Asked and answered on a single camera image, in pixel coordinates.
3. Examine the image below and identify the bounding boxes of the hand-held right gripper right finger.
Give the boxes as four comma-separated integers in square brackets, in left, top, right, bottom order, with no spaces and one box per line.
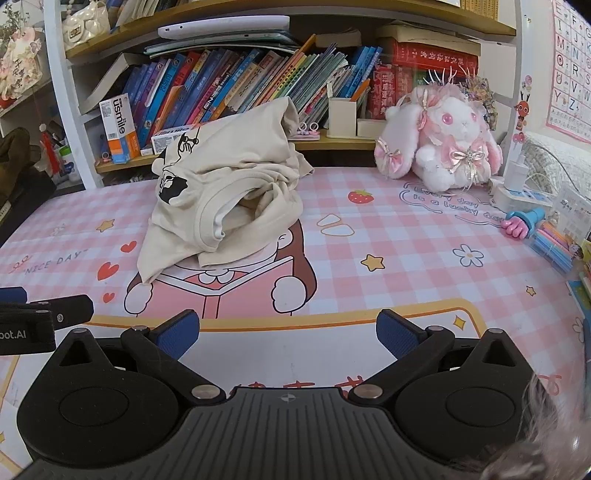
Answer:
[347,308,532,407]

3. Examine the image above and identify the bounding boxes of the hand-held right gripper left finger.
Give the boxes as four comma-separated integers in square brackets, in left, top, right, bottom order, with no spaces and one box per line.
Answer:
[48,310,227,407]

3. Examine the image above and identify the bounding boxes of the cream printed t-shirt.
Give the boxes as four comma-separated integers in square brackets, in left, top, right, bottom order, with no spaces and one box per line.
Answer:
[137,98,315,284]

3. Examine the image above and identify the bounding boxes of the pink checked desk mat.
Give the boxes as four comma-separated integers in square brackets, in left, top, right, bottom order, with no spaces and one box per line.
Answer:
[0,166,591,480]

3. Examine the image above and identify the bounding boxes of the dark olive cloth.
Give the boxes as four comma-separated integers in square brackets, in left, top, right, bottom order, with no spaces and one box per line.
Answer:
[0,127,56,232]

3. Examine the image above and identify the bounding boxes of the red tassel ornament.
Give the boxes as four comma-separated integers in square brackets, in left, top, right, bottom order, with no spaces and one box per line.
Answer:
[39,122,61,176]

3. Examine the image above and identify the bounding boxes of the pink hand-shaped toy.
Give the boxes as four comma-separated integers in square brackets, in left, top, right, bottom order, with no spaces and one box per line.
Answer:
[501,208,548,238]

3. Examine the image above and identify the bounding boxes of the pack of coloured pens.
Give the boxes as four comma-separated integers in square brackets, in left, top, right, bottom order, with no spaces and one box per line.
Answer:
[526,219,578,277]

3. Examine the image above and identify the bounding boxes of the white power strip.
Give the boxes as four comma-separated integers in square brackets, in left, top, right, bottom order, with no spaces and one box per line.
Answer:
[489,178,555,217]

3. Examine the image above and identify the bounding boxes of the grey fuzzy sleeve cuff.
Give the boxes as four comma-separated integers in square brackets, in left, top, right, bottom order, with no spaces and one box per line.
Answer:
[480,374,591,480]

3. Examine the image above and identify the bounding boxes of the pink plush rabbit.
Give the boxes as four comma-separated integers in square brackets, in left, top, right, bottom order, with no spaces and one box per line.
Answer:
[373,85,504,193]

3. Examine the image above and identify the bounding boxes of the white and orange carton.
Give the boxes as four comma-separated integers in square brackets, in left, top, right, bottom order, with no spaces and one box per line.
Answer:
[151,124,204,155]
[99,93,140,164]

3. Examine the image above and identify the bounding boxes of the wooden bookshelf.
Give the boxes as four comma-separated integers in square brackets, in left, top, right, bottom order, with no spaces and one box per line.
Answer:
[41,0,518,190]

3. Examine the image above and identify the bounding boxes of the white power adapter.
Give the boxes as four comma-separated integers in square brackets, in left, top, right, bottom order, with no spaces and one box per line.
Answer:
[505,154,527,191]

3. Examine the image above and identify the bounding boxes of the small cream box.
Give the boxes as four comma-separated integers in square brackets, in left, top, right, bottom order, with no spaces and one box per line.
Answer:
[356,119,387,139]

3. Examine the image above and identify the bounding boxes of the cream pen holder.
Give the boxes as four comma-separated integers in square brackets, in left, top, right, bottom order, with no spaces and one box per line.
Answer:
[328,97,358,138]

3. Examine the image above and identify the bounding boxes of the row of colourful books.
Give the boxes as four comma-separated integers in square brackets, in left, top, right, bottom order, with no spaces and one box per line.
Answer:
[122,44,384,148]

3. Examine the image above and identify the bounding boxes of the thick red books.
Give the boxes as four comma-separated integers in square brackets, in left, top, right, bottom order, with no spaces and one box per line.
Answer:
[367,39,481,121]

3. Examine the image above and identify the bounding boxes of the cream handbag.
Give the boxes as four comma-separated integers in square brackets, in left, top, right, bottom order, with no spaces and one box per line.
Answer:
[62,0,112,49]

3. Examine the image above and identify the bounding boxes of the white tablet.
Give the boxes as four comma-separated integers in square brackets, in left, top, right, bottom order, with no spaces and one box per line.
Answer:
[157,15,291,41]

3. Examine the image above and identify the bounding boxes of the alphabet wall poster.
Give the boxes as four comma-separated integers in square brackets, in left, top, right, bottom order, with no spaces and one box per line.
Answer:
[545,0,591,132]

